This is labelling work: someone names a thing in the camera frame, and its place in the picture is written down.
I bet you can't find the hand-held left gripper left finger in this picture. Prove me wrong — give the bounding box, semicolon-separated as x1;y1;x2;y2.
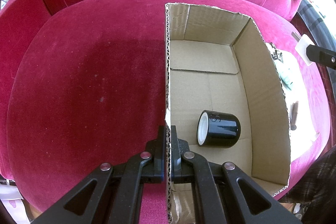
31;126;166;224

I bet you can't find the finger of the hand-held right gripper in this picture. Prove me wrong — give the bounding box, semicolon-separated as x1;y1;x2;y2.
306;44;336;67

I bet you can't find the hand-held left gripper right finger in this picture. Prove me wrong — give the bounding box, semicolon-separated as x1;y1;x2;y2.
171;126;303;224

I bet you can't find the white power adapter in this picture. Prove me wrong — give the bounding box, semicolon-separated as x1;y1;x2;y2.
292;32;315;65

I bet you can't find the pale mint plastic item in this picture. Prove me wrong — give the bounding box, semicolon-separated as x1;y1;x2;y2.
277;64;293;88

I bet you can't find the brown cardboard box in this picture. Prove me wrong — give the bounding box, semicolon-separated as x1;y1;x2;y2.
164;2;292;224

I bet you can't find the black rubber tire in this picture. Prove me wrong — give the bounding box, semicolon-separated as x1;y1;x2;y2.
297;0;336;83

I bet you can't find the small brown stick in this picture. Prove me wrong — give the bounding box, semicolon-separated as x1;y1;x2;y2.
290;101;299;131

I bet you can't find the pink velvet sofa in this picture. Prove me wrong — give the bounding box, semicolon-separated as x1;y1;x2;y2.
0;0;332;224

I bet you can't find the person's dark plaid clothing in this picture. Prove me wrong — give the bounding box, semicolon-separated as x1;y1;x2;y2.
281;144;336;215

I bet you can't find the white printed bag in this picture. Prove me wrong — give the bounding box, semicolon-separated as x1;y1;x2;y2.
0;179;25;215

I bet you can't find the metal keychain with charms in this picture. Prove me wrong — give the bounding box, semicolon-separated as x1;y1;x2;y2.
270;43;284;62

